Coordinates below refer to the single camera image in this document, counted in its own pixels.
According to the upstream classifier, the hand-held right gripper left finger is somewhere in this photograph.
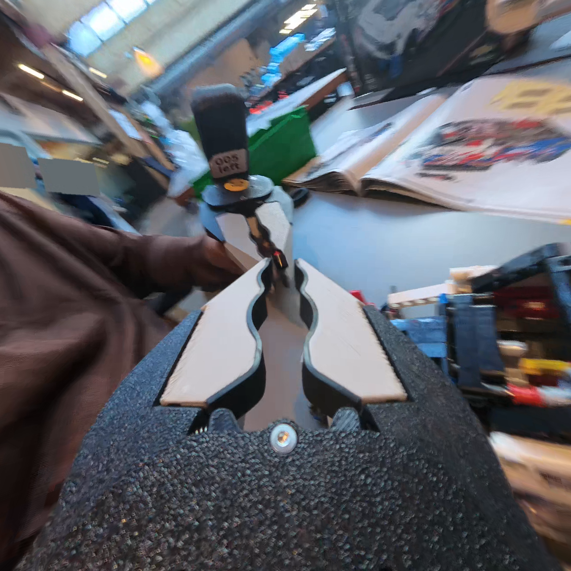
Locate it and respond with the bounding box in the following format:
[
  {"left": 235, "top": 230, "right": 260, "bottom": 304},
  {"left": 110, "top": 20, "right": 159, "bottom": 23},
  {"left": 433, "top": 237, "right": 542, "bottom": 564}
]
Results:
[{"left": 160, "top": 258, "right": 274, "bottom": 418}]

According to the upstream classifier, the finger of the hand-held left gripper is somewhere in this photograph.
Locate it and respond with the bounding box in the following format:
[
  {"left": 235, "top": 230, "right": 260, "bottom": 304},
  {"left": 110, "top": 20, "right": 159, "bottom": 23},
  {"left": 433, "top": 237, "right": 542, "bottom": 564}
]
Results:
[
  {"left": 256, "top": 203, "right": 294, "bottom": 269},
  {"left": 219, "top": 213, "right": 264, "bottom": 274}
]

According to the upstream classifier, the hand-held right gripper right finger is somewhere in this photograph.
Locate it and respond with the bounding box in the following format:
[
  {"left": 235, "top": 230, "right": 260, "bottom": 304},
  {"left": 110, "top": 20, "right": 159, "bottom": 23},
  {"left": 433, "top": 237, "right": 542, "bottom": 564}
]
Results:
[{"left": 294, "top": 259, "right": 408, "bottom": 418}]

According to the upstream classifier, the black striped toy brick panel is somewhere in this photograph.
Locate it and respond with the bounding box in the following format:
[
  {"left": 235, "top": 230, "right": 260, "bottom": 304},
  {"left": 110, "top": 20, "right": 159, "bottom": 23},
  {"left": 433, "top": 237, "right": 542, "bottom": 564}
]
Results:
[{"left": 247, "top": 219, "right": 291, "bottom": 286}]

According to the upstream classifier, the person's left forearm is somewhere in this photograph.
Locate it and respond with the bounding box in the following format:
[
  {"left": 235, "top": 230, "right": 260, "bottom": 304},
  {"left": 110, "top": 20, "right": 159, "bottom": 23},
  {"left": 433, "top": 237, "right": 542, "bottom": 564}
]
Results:
[{"left": 107, "top": 230, "right": 215, "bottom": 302}]

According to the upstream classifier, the person's left hand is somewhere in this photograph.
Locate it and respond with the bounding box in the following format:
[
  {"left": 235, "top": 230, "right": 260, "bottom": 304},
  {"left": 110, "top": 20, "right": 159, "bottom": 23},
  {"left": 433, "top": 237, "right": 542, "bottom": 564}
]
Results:
[{"left": 196, "top": 234, "right": 245, "bottom": 286}]

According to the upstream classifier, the green plastic bin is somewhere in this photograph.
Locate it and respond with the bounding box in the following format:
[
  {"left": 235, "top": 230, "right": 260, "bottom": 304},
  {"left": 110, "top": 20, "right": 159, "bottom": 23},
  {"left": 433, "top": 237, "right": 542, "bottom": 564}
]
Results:
[{"left": 192, "top": 106, "right": 318, "bottom": 198}]

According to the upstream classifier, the blue wrapped bundle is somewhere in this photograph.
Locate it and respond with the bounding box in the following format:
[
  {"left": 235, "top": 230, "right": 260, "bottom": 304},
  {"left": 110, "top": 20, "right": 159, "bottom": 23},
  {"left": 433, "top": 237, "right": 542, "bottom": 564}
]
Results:
[{"left": 267, "top": 35, "right": 306, "bottom": 68}]

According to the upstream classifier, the partly built toy brick car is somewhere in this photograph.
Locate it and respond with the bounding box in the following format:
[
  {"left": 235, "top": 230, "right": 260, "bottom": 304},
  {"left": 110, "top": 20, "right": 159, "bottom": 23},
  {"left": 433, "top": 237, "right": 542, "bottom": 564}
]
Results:
[{"left": 350, "top": 243, "right": 571, "bottom": 451}]

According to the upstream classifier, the person's brown shirt torso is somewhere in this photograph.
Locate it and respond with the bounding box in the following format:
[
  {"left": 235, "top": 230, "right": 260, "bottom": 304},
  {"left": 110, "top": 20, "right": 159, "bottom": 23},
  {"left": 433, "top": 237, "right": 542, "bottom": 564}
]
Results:
[{"left": 0, "top": 192, "right": 201, "bottom": 571}]

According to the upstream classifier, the open instruction booklet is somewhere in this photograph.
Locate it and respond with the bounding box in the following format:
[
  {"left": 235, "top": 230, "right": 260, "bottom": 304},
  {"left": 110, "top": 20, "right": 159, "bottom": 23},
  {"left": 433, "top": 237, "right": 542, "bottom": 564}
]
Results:
[{"left": 281, "top": 71, "right": 571, "bottom": 225}]

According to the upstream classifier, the black toy set box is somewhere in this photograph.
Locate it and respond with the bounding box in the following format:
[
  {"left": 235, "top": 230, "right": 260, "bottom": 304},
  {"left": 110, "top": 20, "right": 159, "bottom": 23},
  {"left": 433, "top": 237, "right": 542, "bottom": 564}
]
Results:
[{"left": 335, "top": 0, "right": 507, "bottom": 95}]

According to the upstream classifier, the yellow sticker sheet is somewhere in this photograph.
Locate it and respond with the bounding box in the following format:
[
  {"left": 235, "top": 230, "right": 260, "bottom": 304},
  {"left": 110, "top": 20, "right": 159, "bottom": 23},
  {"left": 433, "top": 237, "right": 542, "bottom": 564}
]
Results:
[{"left": 488, "top": 79, "right": 571, "bottom": 113}]

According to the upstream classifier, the grey ventilation duct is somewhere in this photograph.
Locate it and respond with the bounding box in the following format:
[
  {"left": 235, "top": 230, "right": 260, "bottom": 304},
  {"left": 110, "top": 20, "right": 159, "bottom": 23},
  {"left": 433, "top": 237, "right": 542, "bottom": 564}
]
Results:
[{"left": 152, "top": 0, "right": 288, "bottom": 92}]

